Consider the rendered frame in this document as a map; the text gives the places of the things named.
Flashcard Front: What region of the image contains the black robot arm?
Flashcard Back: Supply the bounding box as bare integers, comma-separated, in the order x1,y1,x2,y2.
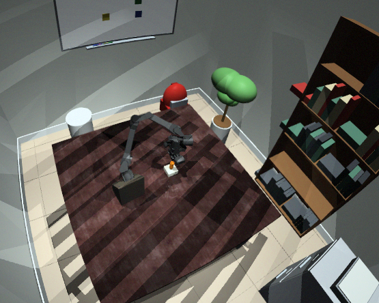
120,112,193,182

